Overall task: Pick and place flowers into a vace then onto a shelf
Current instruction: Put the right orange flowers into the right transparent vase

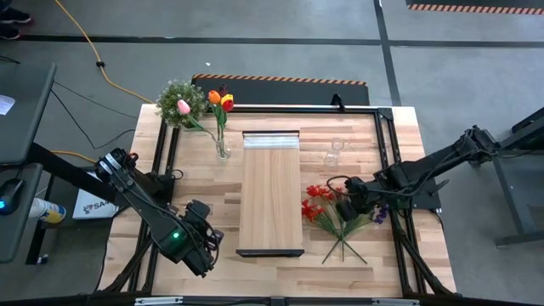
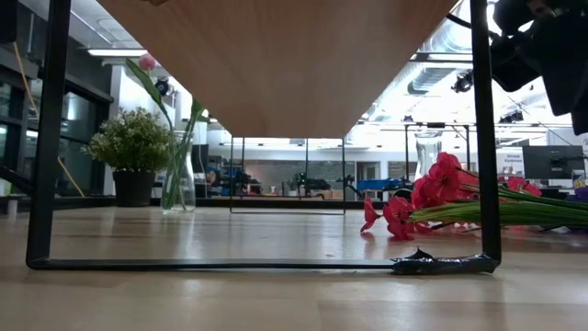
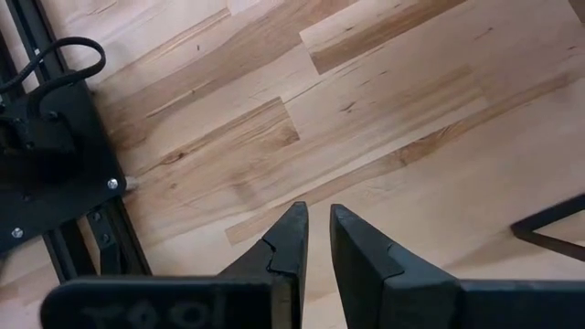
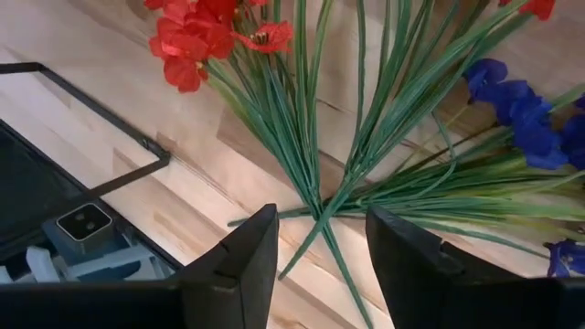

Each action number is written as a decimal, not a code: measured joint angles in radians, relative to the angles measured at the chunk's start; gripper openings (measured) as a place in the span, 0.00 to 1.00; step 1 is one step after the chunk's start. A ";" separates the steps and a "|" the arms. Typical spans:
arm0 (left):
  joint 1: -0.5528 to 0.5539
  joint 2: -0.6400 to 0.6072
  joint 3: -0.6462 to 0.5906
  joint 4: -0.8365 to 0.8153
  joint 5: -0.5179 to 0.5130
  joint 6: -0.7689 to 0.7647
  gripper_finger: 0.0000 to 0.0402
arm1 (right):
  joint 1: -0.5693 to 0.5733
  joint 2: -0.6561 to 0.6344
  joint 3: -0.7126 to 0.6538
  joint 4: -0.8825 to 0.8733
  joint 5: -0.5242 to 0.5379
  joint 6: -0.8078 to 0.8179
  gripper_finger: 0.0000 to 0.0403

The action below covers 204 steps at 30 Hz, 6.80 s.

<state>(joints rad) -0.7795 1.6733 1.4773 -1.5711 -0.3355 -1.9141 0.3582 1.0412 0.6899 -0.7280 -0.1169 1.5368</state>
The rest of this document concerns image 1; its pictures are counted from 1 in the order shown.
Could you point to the potted green white-flowered plant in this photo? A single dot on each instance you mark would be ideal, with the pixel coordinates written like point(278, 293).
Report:
point(174, 102)

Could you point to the white yellow spray bottle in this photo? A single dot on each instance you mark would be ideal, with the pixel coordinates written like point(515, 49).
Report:
point(49, 211)

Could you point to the black hazard-striped floor mat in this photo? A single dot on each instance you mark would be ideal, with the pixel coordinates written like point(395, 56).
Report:
point(280, 91)
point(476, 4)

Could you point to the dark purple artificial tulip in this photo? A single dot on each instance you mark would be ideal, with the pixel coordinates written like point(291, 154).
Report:
point(222, 89)

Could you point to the black desk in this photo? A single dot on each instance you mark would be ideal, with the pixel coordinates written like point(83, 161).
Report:
point(25, 119)

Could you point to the purple artificial flower bunch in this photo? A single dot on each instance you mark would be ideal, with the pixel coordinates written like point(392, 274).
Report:
point(381, 214)

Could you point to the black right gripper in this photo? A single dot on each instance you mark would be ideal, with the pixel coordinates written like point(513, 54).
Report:
point(359, 195)

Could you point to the pink artificial tulip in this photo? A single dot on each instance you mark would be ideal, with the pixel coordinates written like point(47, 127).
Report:
point(183, 107)

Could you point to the red artificial flower bunch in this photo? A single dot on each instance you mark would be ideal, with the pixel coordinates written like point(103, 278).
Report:
point(309, 210)
point(316, 191)

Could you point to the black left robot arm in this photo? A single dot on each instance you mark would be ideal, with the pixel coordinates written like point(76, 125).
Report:
point(149, 208)

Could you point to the clear glass vase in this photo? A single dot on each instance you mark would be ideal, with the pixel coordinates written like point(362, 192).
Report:
point(333, 155)
point(222, 151)

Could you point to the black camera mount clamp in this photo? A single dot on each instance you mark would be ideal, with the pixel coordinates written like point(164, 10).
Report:
point(338, 103)

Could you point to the person's shoe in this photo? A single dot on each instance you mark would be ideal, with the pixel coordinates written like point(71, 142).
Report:
point(8, 32)
point(15, 16)

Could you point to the black metal stand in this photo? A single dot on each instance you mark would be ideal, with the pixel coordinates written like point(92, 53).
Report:
point(518, 200)

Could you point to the orange artificial tulip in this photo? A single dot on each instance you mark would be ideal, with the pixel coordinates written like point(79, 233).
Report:
point(214, 97)

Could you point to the white printed box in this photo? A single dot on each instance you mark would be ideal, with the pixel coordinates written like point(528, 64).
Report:
point(91, 206)

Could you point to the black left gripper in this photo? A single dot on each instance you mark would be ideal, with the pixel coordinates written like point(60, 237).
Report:
point(204, 238)

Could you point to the black device with blue light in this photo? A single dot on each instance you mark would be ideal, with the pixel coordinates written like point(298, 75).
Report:
point(10, 195)

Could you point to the white paper sheet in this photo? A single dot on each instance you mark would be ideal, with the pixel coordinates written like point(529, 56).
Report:
point(5, 104)

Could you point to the yellow artificial tulip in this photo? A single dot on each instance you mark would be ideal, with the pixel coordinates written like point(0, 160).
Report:
point(228, 98)

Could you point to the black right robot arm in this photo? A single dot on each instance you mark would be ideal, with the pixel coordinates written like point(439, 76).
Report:
point(446, 155)

